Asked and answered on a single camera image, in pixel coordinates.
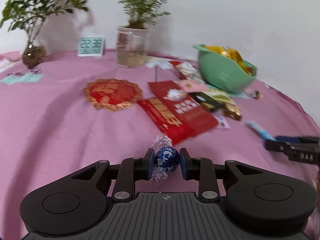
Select blue white wafer stick pack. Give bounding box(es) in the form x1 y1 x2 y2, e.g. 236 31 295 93
246 121 275 141

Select blue foil chocolate ball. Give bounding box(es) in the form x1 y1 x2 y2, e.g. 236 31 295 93
151 135 180 184

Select yellow chips bag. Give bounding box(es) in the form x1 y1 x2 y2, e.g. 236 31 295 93
204 46 253 76

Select person's right hand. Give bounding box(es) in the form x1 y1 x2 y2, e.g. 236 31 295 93
316 170 320 197

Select small purple white sachet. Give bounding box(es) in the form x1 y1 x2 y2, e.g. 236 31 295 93
215 116 230 129

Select dark red flat packet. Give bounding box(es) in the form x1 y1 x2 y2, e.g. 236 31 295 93
148 81 218 137

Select red chinese snack pack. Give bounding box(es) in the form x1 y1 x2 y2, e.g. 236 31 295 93
137 97 195 145

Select gold wrapped chocolate ball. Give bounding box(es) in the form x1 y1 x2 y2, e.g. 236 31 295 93
251 90 262 100

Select black chocolate bar wrapper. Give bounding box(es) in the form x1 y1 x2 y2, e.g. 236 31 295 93
189 92 225 113

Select red gold round coaster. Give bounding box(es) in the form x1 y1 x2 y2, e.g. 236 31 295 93
83 78 143 112

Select pink small snack packet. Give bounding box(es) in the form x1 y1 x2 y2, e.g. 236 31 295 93
178 80 209 93

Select pink tablecloth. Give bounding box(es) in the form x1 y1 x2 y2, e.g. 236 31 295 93
1 51 319 239

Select green plastic bowl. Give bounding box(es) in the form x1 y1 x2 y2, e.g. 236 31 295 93
193 44 258 92

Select red white candy bag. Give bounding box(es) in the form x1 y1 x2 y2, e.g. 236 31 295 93
169 60 204 83

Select white digital clock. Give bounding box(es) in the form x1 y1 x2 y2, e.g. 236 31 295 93
77 37 105 57

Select fine-leaf plant in clear cup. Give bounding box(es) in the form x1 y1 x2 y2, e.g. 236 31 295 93
116 0 170 68

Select broad-leaf plant in glass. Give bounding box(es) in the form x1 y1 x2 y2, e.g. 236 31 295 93
1 0 88 69

